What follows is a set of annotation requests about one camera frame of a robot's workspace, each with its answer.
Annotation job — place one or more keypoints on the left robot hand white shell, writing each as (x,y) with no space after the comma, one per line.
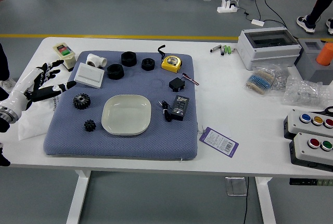
(20,91)

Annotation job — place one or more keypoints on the big black gear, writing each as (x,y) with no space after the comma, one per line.
(81,101)

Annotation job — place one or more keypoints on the small black gear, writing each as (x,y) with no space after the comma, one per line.
(90,125)

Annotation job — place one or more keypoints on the large black hex nut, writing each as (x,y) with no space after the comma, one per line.
(114,72)
(128,59)

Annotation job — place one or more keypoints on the smaller black hex nut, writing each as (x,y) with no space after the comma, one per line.
(148,64)

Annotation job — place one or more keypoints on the blue-yellow-red button box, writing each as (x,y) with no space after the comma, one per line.
(294,124)

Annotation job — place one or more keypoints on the red-green button box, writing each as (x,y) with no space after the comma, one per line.
(301,151)

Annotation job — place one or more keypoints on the person beside the table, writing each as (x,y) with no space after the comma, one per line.
(2,73)

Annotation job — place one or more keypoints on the white plastic bag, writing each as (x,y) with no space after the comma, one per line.
(28,128)

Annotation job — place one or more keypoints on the white pipe tee fitting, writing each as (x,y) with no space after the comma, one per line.
(95,60)

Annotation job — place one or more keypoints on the white square plate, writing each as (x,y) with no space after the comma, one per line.
(126,115)

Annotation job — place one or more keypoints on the white table leg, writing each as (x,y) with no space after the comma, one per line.
(266,203)
(78,198)

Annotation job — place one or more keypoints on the blue-grey quilted mat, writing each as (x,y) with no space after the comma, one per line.
(156,141)

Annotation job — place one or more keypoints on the yellow tape measure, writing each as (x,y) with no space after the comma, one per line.
(171,63)

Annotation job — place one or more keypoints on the black digital display meter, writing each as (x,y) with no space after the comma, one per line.
(179,107)

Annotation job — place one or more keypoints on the purple paper tag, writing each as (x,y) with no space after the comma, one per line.
(219,143)

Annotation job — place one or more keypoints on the green battery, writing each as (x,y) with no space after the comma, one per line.
(230,50)
(226,49)

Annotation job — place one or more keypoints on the white power strip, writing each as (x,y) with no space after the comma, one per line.
(227,8)

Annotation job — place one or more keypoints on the bag of blue resistors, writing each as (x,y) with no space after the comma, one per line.
(260,79)

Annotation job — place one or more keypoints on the white power adapter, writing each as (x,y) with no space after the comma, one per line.
(257,22)

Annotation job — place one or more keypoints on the clear bag of screws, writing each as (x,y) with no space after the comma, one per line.
(281,78)

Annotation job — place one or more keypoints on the bubble wrap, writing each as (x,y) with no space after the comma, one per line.
(304,92)

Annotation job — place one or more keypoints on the grey block holder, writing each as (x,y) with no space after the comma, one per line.
(309,65)

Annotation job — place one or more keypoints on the black table control panel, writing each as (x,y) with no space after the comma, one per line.
(309,182)

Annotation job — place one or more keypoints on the orange cylinder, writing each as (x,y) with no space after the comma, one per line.
(325,54)

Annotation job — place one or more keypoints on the person in blue and white shoes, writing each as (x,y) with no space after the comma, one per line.
(316,8)

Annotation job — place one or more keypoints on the black scissors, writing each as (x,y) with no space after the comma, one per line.
(329,111)

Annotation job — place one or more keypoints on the beige red-green push-button switch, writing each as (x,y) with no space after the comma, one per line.
(63,52)

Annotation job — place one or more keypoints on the white wall switch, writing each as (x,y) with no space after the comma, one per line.
(89,76)

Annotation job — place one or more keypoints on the metal bracket under table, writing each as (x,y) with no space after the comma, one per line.
(235,186)

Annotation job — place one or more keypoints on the grey enclosure with clear lid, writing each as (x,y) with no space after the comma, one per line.
(270,52)

